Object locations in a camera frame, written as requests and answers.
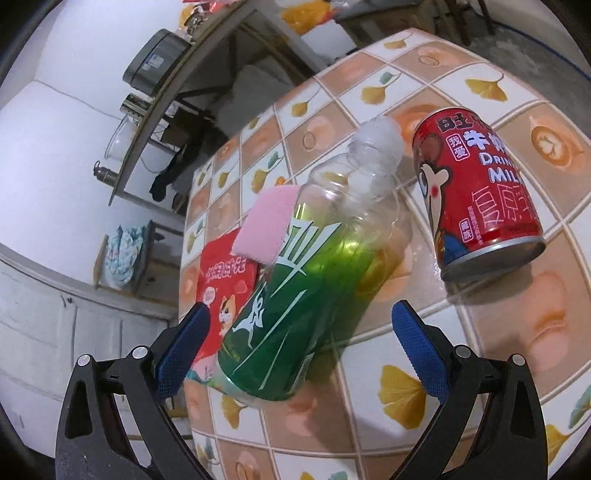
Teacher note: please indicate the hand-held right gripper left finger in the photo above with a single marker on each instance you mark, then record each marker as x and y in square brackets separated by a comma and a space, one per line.
[182, 350]

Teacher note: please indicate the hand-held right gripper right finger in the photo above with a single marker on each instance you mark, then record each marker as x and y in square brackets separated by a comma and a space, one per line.
[422, 350]

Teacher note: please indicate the red snack packet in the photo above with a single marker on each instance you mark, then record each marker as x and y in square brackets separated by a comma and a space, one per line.
[217, 277]

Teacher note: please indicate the green plastic bottle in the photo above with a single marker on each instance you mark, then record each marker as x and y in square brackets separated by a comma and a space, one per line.
[286, 314]

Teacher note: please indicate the pink sponge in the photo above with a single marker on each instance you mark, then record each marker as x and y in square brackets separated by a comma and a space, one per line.
[265, 221]

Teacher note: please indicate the red drink can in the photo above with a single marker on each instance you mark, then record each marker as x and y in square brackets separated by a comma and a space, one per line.
[480, 207]

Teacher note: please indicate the tile patterned dining table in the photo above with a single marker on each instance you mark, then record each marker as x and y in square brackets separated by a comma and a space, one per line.
[503, 350]

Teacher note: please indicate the blue patterned cloth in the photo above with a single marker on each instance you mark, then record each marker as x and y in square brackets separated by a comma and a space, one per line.
[122, 254]

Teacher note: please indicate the dark wooden chair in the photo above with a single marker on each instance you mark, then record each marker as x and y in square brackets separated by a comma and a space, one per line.
[154, 233]

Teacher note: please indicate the white panelled cabinet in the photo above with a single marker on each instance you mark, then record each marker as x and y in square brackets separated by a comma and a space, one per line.
[46, 332]

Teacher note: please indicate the dark cloth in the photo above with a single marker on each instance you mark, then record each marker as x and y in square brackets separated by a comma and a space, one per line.
[168, 177]

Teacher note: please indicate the long grey side table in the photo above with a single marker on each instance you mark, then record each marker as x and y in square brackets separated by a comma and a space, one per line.
[131, 166]

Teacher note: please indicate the metal thermos bottle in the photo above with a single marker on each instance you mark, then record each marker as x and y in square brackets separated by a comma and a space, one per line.
[105, 174]

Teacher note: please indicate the clear glass bowl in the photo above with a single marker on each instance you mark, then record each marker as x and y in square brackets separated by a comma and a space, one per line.
[120, 138]

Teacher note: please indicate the metal jars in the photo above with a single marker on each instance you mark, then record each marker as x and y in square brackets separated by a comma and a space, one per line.
[134, 105]

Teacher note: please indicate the white sack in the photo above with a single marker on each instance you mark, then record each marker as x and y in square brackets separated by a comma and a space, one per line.
[254, 97]

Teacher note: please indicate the grey rice cooker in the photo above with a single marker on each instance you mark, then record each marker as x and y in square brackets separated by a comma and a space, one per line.
[154, 60]

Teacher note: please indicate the pink plastic bag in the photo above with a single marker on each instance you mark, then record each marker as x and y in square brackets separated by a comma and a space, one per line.
[207, 4]

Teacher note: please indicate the yellow plastic bag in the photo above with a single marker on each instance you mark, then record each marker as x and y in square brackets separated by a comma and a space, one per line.
[304, 16]

